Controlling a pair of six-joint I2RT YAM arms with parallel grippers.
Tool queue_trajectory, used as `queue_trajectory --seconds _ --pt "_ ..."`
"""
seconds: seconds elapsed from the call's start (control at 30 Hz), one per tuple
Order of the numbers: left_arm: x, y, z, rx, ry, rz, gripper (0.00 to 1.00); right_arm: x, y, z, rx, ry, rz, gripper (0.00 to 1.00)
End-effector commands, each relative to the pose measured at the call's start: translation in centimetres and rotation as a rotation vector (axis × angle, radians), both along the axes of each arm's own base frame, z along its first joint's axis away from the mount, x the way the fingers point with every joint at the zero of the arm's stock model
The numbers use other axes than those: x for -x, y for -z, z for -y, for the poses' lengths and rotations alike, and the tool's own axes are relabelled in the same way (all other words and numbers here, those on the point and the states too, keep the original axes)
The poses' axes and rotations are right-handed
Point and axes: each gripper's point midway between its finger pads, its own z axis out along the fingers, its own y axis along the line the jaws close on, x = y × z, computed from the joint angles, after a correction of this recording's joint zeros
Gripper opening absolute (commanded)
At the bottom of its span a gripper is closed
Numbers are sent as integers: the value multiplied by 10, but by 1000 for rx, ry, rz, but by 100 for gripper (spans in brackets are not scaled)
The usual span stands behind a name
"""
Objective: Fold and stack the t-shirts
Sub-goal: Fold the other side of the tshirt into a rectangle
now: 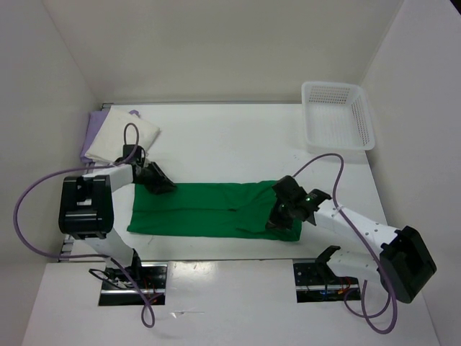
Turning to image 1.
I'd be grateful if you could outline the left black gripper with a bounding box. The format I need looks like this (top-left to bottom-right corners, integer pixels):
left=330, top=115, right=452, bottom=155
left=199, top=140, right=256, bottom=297
left=135, top=161, right=176, bottom=195

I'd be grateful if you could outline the green t shirt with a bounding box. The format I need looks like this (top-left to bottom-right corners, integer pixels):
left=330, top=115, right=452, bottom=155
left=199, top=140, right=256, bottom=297
left=127, top=180, right=302, bottom=242

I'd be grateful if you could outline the cream t shirt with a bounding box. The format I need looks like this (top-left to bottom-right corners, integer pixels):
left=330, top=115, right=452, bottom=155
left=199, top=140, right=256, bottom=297
left=81, top=108, right=161, bottom=163

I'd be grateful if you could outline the purple t shirt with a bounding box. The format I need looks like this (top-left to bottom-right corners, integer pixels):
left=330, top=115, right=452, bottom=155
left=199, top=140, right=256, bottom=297
left=80, top=109, right=141, bottom=163

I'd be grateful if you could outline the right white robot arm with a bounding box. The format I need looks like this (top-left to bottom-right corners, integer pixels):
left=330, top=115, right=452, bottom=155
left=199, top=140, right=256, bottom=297
left=267, top=176, right=437, bottom=303

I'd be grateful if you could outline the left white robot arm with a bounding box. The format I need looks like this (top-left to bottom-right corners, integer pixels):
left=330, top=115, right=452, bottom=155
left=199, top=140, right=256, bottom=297
left=58, top=144, right=176, bottom=288

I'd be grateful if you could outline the white perforated plastic basket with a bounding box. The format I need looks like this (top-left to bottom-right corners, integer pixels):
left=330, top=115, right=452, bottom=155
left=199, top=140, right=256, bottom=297
left=301, top=81, right=375, bottom=154

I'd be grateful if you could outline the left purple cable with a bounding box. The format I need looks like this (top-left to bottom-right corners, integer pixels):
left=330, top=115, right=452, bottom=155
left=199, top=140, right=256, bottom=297
left=12, top=123, right=165, bottom=329

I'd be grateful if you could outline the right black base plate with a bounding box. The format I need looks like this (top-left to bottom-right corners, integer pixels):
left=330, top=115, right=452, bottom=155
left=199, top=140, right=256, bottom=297
left=292, top=259, right=361, bottom=303

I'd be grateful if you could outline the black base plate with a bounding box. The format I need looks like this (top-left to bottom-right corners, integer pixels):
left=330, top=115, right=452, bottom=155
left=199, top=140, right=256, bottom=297
left=292, top=259, right=361, bottom=303
left=89, top=263, right=168, bottom=306

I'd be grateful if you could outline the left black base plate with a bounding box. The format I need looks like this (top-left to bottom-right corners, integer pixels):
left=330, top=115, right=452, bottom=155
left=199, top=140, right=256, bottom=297
left=89, top=263, right=168, bottom=306

